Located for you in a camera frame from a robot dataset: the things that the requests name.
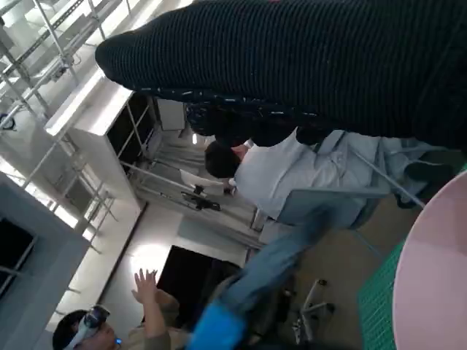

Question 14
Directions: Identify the seated person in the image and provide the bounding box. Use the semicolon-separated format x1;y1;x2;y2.
204;131;455;223

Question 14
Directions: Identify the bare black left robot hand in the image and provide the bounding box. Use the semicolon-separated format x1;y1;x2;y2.
189;206;329;350

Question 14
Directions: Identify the black monitor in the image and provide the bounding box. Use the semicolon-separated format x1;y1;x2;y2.
158;244;227;329

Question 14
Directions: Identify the VR headset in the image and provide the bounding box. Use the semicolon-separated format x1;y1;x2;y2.
74;306;111;343

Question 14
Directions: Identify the grey rolling chair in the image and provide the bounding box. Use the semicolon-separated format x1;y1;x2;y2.
280;145;426;231

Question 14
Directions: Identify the white shelf cabinet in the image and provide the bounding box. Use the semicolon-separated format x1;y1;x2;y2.
43;69;161;200

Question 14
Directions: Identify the pink bowl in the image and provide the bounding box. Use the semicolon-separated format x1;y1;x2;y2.
392;171;467;350

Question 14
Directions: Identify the green cutting mat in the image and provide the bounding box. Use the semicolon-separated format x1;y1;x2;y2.
356;238;406;350

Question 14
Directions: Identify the white metal frame rack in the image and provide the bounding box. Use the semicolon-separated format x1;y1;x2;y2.
0;0;110;125

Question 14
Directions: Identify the person with headset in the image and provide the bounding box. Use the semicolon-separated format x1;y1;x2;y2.
53;268;183;350

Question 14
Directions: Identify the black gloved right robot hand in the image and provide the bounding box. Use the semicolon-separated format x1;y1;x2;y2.
94;0;467;149

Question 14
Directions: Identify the dark blue office chair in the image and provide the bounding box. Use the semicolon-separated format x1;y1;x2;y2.
277;276;336;350

